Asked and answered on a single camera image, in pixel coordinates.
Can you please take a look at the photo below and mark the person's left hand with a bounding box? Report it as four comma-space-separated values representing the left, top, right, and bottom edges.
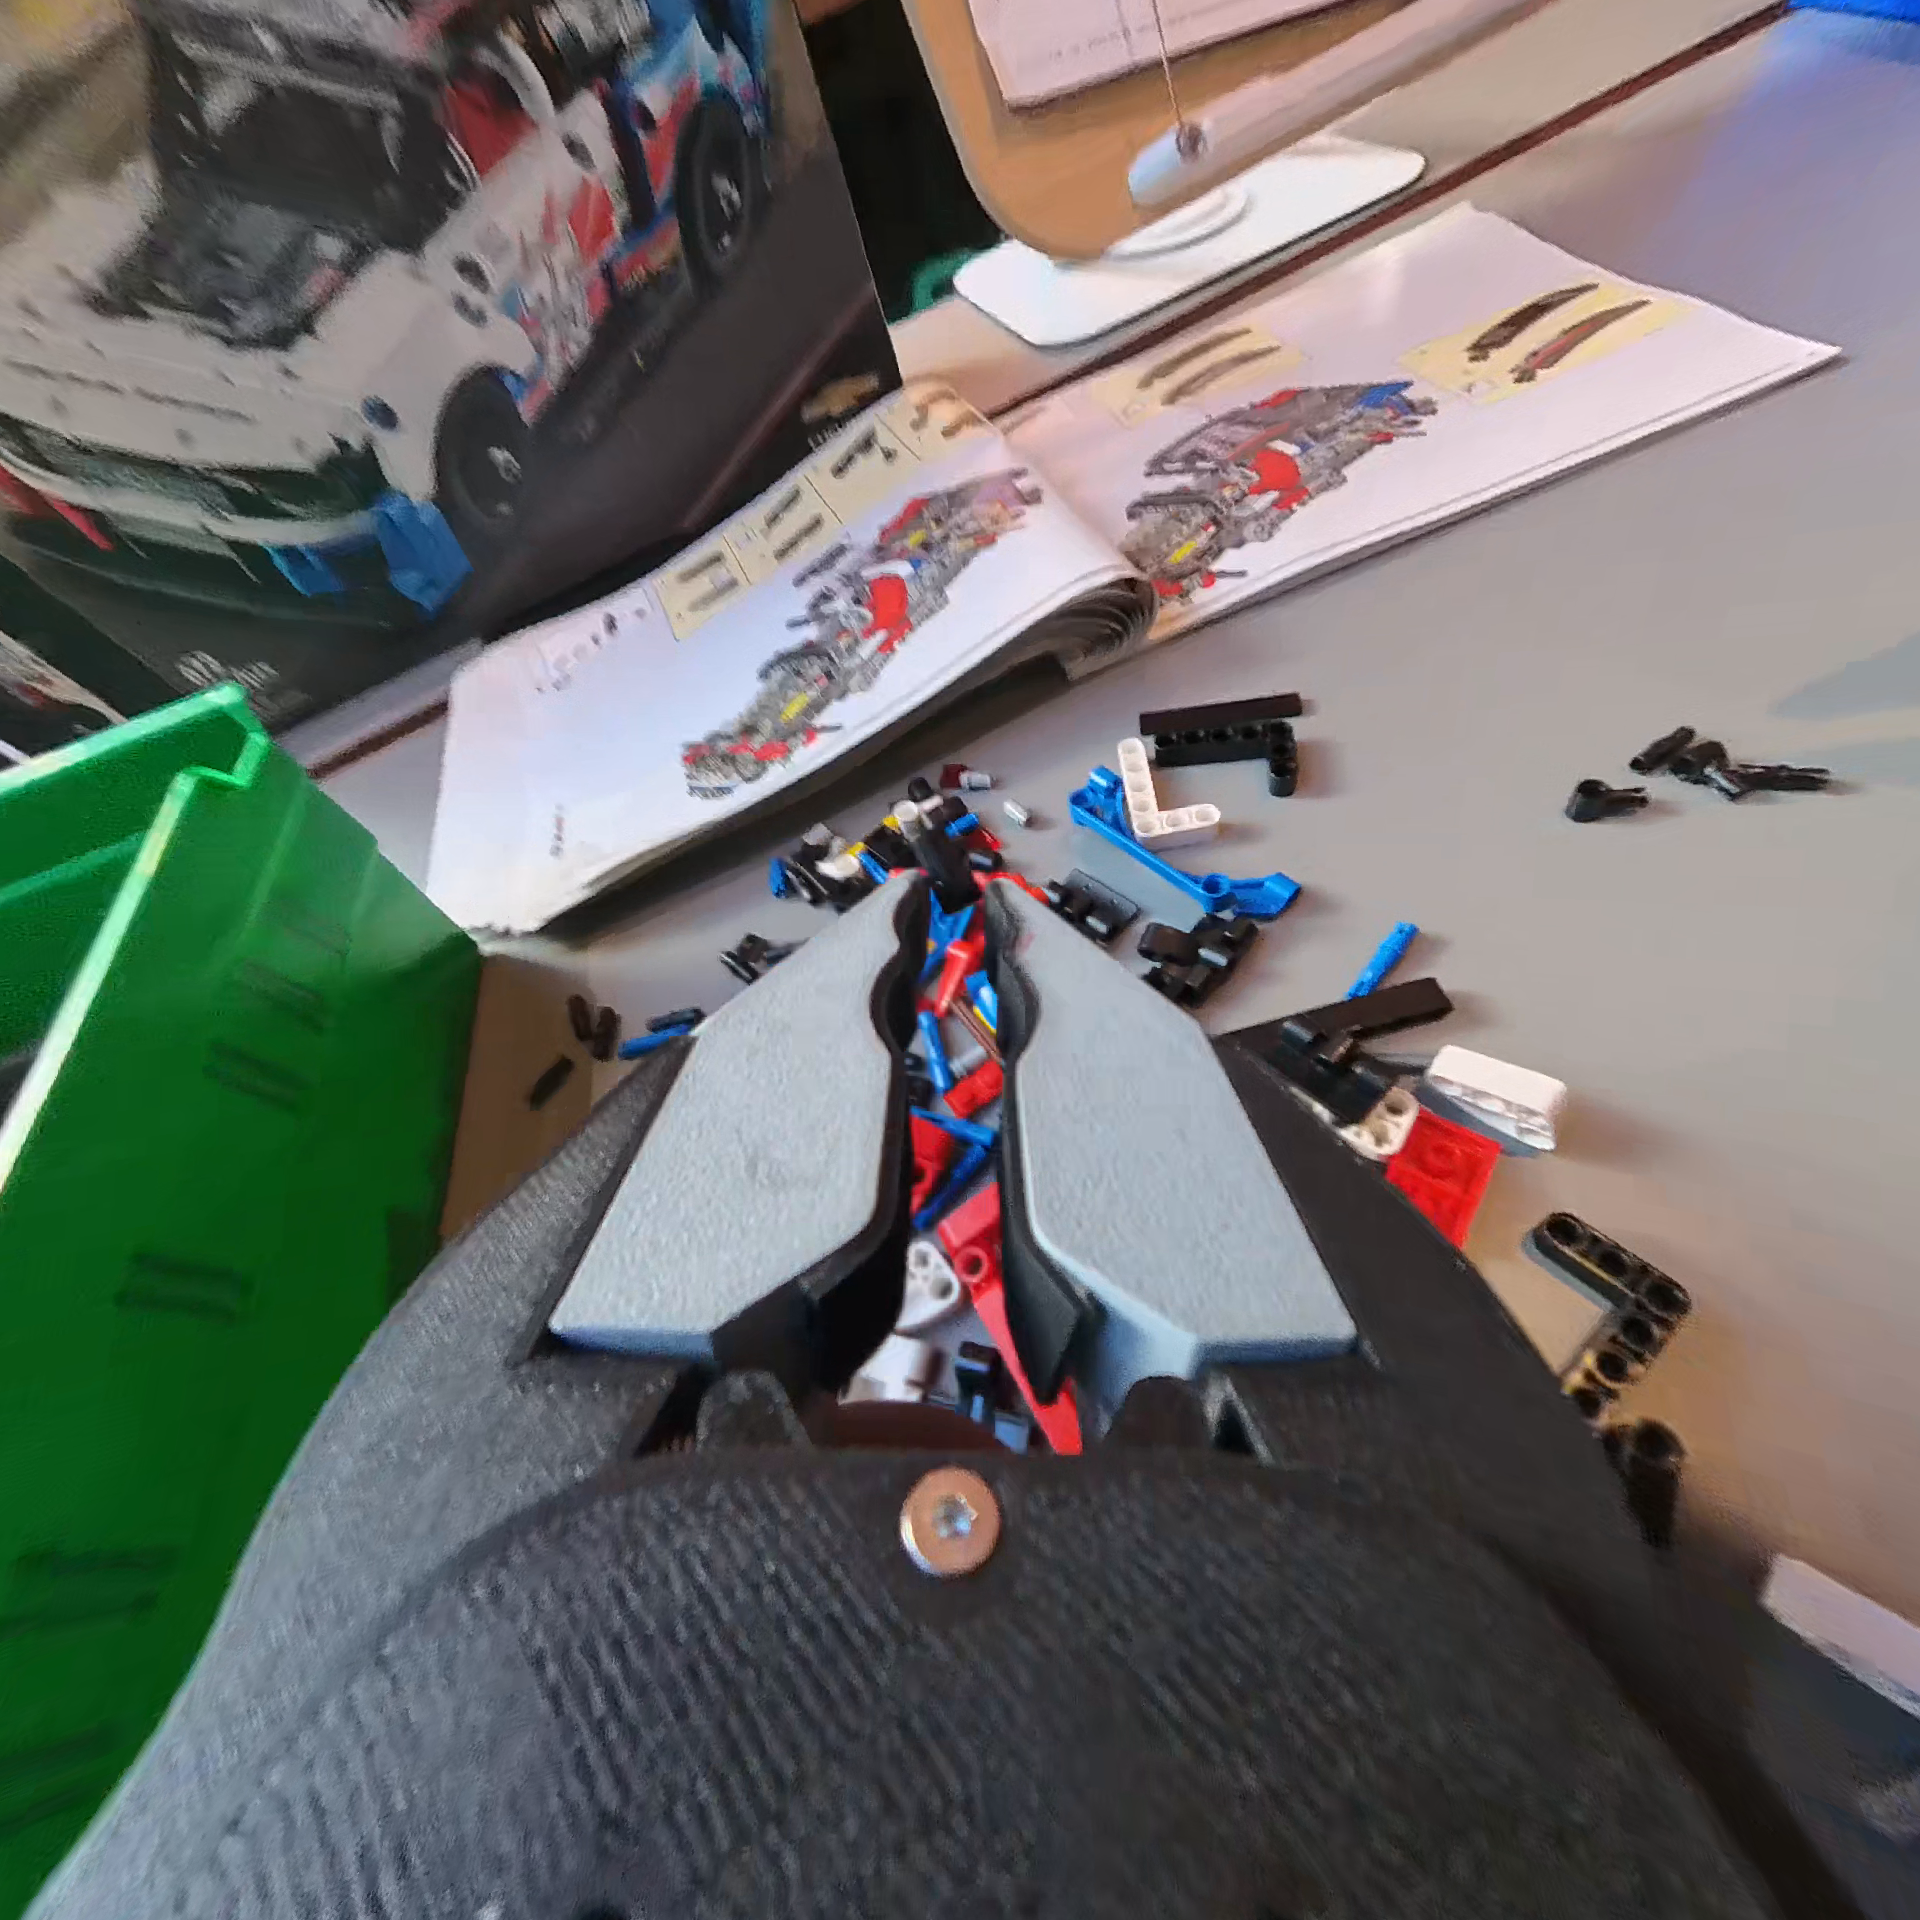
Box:
808, 1402, 999, 1454

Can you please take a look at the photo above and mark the open instruction booklet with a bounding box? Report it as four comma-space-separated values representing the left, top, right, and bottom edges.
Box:
427, 201, 1844, 939

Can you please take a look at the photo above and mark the green storage bin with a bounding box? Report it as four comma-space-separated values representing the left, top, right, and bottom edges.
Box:
0, 682, 484, 1920

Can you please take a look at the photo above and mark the white flat base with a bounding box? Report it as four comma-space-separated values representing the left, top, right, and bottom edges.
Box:
951, 142, 1427, 350

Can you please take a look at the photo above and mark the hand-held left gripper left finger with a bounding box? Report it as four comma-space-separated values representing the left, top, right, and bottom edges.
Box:
547, 872, 933, 1391

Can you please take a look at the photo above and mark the heap of black pins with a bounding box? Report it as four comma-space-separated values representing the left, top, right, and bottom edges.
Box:
1563, 724, 1835, 828

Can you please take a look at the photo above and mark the pile of toy bricks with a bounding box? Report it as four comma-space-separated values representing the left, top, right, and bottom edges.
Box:
525, 694, 1696, 1547

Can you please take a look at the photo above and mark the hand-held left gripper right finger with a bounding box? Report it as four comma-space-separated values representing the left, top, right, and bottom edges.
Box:
983, 879, 1359, 1402

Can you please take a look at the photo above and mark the printed instruction sheet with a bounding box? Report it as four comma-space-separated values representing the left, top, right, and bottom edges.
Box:
967, 0, 1352, 110

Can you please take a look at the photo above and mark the dark flat box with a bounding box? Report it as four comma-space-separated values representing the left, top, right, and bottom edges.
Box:
0, 0, 904, 730

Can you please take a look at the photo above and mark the brown display board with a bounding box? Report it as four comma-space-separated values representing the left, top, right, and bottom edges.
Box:
900, 0, 1787, 265

